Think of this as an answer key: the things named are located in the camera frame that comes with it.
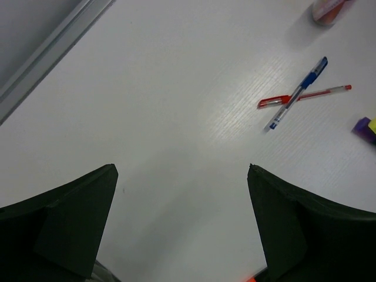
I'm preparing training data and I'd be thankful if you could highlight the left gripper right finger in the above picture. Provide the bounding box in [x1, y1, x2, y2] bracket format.
[247, 165, 375, 281]

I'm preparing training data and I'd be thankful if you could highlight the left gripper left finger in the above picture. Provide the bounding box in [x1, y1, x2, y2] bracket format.
[1, 164, 118, 281]

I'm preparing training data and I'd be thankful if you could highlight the orange cap highlighter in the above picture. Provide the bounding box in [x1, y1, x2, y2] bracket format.
[246, 268, 270, 282]

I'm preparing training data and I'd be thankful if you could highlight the yellow cap highlighter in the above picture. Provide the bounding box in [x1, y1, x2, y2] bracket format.
[367, 118, 376, 145]

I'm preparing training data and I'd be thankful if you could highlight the blue gel pen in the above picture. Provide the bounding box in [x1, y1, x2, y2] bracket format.
[264, 56, 328, 132]

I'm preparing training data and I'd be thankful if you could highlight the red gel pen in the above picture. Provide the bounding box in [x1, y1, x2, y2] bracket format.
[257, 85, 353, 109]

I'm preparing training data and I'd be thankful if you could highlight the aluminium table edge rail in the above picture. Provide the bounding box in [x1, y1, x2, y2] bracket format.
[1, 1, 115, 123]

